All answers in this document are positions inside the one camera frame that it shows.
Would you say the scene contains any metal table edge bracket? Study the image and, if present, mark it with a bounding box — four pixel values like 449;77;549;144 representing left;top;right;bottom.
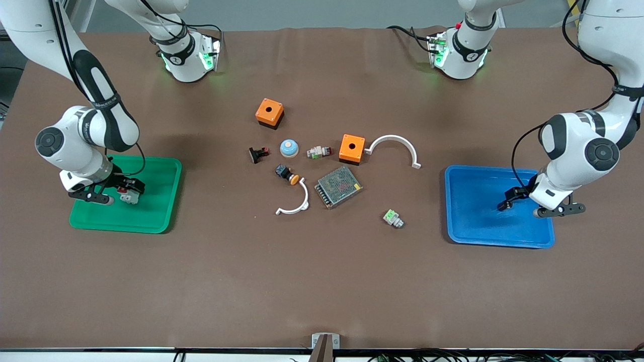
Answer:
311;333;341;349

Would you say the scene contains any green lit left base box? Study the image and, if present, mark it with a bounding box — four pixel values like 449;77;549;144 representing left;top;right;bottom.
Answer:
428;32;449;69

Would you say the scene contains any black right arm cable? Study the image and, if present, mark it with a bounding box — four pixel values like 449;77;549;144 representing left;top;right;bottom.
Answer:
48;0;147;176

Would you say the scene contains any black right base cable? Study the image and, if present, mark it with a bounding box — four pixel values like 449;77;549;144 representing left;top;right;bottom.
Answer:
138;0;224;46

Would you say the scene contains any black floor cable bundle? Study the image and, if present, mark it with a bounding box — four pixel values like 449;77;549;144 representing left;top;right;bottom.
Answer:
367;349;644;362

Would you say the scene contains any orange black button box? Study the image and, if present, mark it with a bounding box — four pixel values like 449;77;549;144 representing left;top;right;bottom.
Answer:
255;98;285;130
339;134;366;165

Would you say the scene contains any green lit base box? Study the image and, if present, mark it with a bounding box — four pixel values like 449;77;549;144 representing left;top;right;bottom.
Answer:
199;34;222;72
428;32;449;69

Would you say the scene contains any metal mesh power supply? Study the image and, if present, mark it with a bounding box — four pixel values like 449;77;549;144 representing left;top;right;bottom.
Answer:
314;165;363;210

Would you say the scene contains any black left base cable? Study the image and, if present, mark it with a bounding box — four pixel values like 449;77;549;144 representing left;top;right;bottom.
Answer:
386;25;433;51

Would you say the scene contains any black orange push button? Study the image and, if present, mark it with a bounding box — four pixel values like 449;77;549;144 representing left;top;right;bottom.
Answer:
275;164;300;186

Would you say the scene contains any large white curved bracket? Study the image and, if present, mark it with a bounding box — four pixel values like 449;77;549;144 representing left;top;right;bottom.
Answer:
364;135;422;169

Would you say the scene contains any brown table mat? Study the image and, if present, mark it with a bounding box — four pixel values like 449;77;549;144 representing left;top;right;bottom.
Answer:
0;26;644;351

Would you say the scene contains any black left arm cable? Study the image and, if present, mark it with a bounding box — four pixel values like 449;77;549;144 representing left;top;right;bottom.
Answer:
511;0;624;191

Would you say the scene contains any blue plastic tray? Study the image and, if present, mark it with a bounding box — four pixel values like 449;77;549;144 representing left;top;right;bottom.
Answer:
444;165;555;249

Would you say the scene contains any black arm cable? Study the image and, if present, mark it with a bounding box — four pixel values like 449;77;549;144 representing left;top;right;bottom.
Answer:
48;0;147;176
511;0;624;191

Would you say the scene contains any brown post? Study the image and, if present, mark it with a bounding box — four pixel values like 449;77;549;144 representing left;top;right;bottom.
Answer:
308;335;333;362

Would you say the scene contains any green lit right base box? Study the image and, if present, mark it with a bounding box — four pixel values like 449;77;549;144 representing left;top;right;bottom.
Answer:
199;34;222;72

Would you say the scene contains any green plastic tray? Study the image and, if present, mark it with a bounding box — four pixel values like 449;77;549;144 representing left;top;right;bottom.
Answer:
69;155;183;234

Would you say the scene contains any small white curved bracket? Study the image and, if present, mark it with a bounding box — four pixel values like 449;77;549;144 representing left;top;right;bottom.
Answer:
275;179;310;216

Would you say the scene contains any black base cable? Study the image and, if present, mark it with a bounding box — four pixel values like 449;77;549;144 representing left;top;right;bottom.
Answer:
386;25;433;51
138;0;224;46

